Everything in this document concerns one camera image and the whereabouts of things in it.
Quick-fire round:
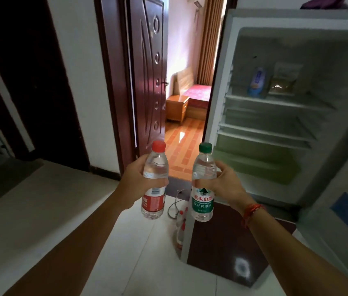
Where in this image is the blue white bottle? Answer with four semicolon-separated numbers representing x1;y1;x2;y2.
247;67;267;98

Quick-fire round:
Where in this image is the glass fridge shelf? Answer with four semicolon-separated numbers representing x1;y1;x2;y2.
218;121;316;150
225;94;336;113

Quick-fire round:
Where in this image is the wooden bed with red cover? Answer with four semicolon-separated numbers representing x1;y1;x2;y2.
174;67;213;120

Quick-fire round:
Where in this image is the person's right forearm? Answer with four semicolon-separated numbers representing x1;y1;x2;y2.
239;204;348;296

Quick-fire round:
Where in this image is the dark red door frame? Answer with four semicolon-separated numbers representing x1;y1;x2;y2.
93;0;137;176

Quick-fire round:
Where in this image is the dark red carved wooden door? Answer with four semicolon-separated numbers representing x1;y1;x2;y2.
124;0;170;157

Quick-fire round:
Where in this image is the red string bracelet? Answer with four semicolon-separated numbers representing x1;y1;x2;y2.
241;203;266;229

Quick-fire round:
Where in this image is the clear packet of brown grains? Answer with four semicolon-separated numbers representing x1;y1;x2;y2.
268;62;303;96

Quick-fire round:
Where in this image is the brown striped curtain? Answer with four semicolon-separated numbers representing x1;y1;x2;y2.
196;0;227;87

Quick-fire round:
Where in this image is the white open fridge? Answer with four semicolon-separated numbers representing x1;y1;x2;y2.
180;8;348;288

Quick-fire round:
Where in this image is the green cap water bottle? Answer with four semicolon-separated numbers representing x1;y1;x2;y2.
191;142;218;222

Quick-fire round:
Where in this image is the white fridge door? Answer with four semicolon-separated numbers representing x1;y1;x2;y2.
297;120;348;296

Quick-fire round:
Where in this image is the clear bottle with red label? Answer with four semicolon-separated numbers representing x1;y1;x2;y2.
175;225;186;252
175;210;185;231

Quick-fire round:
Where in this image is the red cap water bottle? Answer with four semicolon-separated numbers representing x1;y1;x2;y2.
141;140;169;220

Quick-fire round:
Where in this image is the dark glossy fridge lower door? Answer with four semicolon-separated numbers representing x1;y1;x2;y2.
180;200;297;288

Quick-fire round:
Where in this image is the clear fridge crisper drawer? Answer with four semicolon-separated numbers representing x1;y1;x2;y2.
212;149;301;185

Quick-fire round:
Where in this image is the person's left hand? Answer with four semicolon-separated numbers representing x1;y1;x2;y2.
115;155;169;210

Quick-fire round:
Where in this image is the person's right hand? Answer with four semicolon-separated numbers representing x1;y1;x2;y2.
191;161;256;215

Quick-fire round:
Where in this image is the person's left forearm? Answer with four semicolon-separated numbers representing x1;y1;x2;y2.
2;188;133;296

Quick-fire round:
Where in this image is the purple cloth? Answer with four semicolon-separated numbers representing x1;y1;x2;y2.
300;0;348;10

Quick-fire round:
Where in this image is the grey power cable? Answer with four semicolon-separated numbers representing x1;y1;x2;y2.
167;189;187;220

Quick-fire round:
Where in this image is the wooden nightstand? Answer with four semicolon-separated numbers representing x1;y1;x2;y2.
165;95;190;124

